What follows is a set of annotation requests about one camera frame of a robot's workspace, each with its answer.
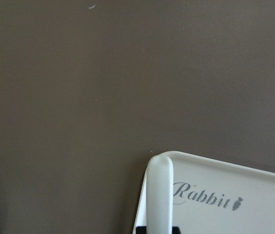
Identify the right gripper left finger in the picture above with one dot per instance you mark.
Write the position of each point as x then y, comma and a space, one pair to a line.
141, 230

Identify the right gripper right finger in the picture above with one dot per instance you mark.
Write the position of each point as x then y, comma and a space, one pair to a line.
175, 230

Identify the white ceramic spoon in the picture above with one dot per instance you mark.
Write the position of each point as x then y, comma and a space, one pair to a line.
159, 195

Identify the white rabbit tray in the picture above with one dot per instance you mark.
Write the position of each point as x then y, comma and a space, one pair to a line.
216, 197

